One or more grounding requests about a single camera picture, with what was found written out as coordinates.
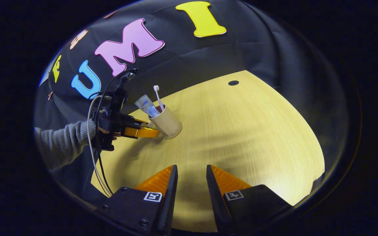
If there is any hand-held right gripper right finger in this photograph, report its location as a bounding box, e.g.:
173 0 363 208
206 165 294 236

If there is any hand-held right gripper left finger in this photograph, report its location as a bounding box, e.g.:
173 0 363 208
94 165 179 236

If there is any white toothpaste tube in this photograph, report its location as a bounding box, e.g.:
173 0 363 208
135 94 160 118

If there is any beige cup with wooden handle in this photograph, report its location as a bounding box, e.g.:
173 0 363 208
148 104 183 140

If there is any white toothbrush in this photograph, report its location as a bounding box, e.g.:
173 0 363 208
153 85 165 112

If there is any wooden desktop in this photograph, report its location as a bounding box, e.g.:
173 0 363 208
91 70 325 233

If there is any black backdrop cloth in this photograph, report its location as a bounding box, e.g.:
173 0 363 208
34 0 348 197

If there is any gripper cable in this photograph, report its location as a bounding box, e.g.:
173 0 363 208
87 70 115 198

